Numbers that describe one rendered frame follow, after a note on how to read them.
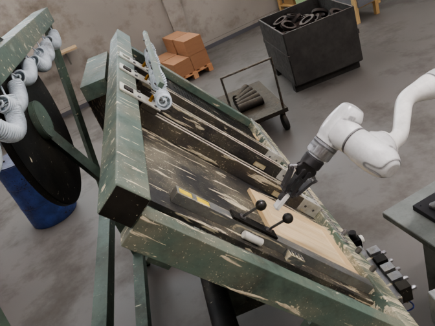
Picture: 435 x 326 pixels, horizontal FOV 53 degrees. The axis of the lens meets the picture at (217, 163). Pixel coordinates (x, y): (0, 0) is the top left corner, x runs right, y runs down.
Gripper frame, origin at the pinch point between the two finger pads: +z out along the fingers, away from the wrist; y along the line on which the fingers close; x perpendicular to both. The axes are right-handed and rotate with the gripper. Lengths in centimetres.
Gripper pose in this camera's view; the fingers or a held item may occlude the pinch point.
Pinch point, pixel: (281, 200)
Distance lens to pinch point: 158.4
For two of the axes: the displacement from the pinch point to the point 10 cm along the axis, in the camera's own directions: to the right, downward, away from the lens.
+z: -5.6, 7.9, 2.7
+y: -8.1, -4.3, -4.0
